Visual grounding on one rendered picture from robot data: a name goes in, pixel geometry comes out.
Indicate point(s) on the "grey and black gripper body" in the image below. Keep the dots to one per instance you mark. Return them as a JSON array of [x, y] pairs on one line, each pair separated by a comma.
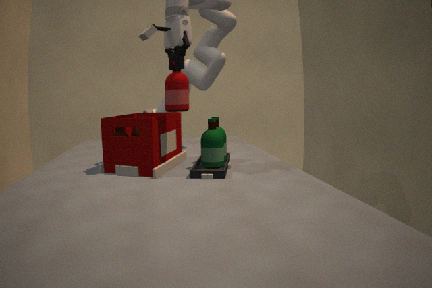
[[178, 24]]

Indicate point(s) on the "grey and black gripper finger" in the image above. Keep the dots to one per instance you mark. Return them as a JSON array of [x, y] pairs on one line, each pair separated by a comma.
[[171, 56], [181, 52]]

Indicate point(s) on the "brown bottle with blue cap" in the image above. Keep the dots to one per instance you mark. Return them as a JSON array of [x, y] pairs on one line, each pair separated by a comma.
[[135, 132]]

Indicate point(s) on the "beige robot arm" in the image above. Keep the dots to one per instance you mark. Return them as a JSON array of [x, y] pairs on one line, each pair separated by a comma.
[[206, 50]]

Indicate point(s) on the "red bottle crate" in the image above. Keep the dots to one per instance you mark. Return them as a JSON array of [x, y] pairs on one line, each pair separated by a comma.
[[160, 139]]

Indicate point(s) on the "green bottle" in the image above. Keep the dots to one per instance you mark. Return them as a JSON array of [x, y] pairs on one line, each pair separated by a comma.
[[212, 147], [224, 136]]

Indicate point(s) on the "brown bottle with white cap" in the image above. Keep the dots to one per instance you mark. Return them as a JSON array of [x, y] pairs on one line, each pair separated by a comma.
[[119, 132]]

